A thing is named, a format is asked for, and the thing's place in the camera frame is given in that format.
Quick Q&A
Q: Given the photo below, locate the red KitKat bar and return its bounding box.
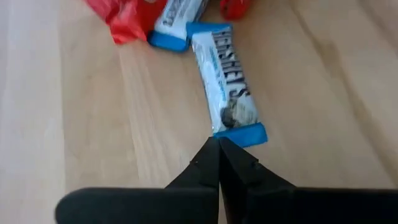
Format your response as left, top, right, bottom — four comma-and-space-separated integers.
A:
84, 0, 169, 45
219, 0, 252, 22

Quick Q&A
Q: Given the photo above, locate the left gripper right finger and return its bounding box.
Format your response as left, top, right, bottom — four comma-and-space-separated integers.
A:
218, 136, 398, 224

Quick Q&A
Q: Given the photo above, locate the white blue Hershey's bar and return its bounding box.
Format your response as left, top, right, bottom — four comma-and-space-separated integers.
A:
185, 21, 269, 148
147, 0, 210, 53

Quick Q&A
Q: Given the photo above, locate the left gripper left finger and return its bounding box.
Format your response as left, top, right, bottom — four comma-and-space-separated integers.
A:
55, 136, 220, 224

